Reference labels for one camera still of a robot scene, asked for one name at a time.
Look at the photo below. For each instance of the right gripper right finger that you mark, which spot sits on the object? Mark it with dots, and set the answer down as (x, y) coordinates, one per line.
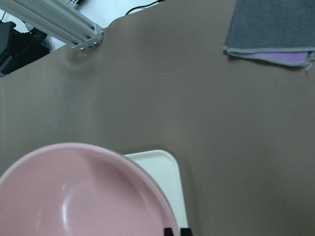
(185, 231)

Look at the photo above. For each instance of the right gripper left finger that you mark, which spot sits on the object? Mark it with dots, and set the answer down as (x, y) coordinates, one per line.
(168, 232)

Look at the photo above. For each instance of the pink bowl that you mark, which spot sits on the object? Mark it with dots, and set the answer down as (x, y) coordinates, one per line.
(81, 190)

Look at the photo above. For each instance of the cream rabbit tray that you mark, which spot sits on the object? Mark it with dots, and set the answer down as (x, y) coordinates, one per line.
(164, 169)

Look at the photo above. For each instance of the grey purple folded cloth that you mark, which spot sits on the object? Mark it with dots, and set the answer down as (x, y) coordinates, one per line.
(281, 32)

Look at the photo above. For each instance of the aluminium frame post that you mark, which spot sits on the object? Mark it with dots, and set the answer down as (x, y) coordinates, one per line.
(58, 19)

